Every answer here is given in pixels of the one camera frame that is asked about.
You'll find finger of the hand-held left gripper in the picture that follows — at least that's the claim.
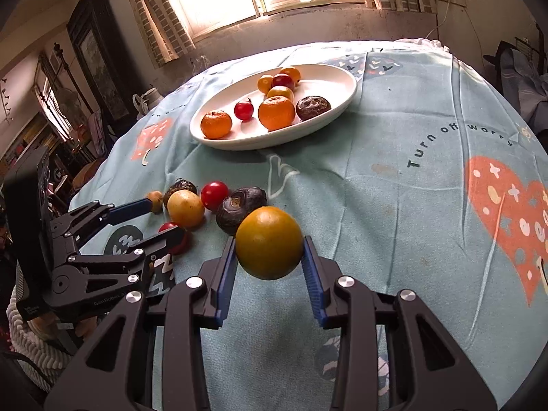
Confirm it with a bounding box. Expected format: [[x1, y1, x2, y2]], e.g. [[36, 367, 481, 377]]
[[51, 225, 186, 309], [51, 199, 153, 262]]

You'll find brown wooden chair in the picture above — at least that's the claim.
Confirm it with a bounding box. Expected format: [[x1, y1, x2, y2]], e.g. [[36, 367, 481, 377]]
[[72, 158, 108, 194]]

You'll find orange mandarin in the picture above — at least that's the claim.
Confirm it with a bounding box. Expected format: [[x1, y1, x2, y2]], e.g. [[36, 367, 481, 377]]
[[258, 96, 296, 131], [200, 110, 233, 140]]

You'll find white jug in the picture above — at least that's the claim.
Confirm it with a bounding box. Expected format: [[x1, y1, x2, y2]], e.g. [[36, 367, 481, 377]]
[[141, 87, 166, 110]]

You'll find person's left hand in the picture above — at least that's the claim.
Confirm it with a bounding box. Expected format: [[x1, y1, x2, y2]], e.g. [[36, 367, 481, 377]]
[[31, 314, 59, 333]]

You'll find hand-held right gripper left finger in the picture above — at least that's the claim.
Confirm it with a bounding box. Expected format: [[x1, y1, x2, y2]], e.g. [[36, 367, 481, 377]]
[[43, 236, 237, 411]]

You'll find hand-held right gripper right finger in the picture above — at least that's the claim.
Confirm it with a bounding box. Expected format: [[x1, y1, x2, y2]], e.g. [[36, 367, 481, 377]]
[[302, 235, 499, 411]]

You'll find light blue printed tablecloth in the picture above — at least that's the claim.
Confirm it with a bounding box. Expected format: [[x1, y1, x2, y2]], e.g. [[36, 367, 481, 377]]
[[68, 40, 548, 411]]

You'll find small yellow orange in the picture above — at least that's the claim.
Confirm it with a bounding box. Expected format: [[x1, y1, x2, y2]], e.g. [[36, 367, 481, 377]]
[[266, 86, 295, 102]]

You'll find pile of grey clothes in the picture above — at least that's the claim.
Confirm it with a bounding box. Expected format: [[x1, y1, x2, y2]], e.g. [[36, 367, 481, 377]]
[[499, 47, 548, 138]]

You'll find white oval plate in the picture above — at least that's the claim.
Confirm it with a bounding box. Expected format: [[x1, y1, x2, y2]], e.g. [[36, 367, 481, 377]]
[[189, 64, 358, 151]]

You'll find dark brown water chestnut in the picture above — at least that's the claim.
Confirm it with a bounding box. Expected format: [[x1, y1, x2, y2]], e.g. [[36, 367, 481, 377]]
[[296, 95, 332, 121], [163, 178, 198, 208], [215, 187, 268, 236]]

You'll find large yellow-orange orange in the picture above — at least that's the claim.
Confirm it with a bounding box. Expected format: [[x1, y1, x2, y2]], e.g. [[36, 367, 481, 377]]
[[235, 206, 304, 280]]

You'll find pale yellow citrus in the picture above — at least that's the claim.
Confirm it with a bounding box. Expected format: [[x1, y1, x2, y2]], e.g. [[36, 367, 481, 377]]
[[167, 189, 206, 228]]

